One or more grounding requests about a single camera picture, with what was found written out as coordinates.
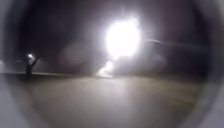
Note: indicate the grey asphalt road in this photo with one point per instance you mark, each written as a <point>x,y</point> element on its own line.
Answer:
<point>110,103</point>

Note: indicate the person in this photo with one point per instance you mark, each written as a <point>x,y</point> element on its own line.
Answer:
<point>29,66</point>

